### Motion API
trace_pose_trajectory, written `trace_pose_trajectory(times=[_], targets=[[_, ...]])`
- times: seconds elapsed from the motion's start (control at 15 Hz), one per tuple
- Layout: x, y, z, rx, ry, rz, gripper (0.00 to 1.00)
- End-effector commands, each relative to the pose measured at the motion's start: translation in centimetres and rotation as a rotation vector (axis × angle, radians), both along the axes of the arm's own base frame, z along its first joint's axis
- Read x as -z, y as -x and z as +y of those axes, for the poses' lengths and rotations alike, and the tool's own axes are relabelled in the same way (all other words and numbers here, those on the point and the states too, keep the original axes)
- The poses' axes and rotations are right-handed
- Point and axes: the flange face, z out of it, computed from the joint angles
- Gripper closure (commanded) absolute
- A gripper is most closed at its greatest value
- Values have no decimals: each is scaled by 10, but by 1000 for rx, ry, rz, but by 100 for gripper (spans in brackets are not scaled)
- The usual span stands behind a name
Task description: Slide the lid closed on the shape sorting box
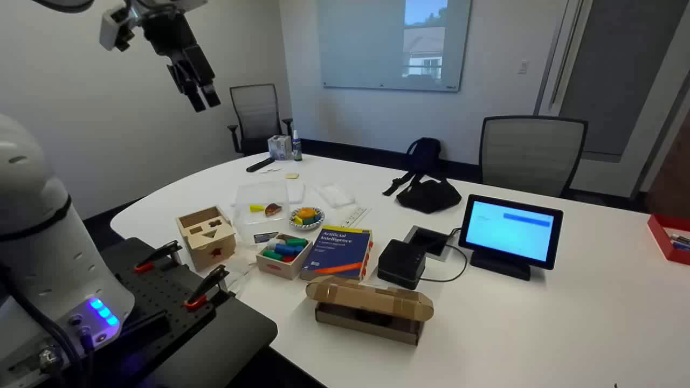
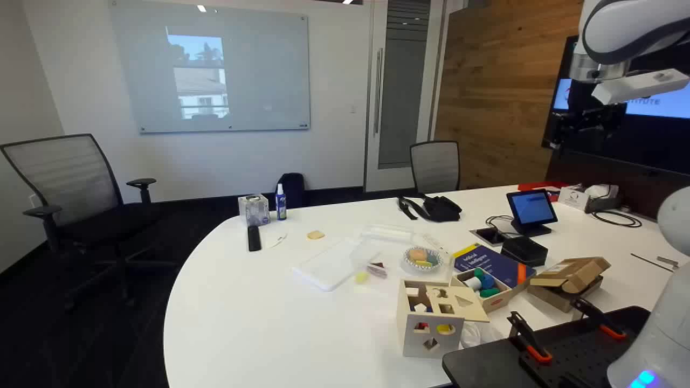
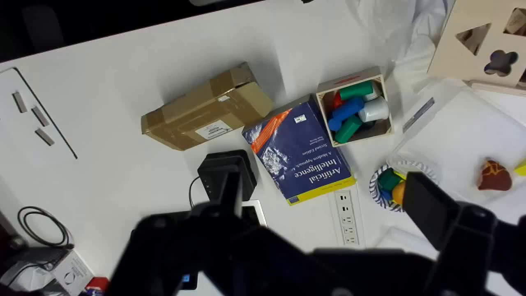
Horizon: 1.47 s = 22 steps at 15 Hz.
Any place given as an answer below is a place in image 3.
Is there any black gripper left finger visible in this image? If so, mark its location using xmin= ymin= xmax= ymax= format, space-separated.
xmin=106 ymin=172 xmax=307 ymax=296

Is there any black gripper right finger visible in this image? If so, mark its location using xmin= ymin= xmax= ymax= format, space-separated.
xmin=402 ymin=172 xmax=526 ymax=296

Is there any black cable loop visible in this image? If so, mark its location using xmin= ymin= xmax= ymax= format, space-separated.
xmin=16 ymin=204 xmax=74 ymax=250

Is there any white power strip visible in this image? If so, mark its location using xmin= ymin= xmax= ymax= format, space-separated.
xmin=335 ymin=189 xmax=361 ymax=246

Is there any paper plate with toys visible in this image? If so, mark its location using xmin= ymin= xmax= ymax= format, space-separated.
xmin=368 ymin=156 xmax=440 ymax=212

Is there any blue and yellow book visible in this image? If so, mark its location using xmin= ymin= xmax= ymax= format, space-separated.
xmin=241 ymin=98 xmax=356 ymax=204

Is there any brown heart shaped toy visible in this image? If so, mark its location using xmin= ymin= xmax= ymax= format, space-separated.
xmin=478 ymin=159 xmax=512 ymax=190

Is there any wooden tray of blocks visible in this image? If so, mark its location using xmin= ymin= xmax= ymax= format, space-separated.
xmin=314 ymin=67 xmax=392 ymax=146

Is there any brown cardboard box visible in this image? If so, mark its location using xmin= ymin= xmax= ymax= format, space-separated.
xmin=141 ymin=62 xmax=272 ymax=151

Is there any clear plastic container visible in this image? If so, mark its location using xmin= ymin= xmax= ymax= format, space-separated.
xmin=389 ymin=82 xmax=526 ymax=222

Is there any black cube device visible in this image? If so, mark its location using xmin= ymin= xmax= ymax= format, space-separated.
xmin=197 ymin=149 xmax=256 ymax=200

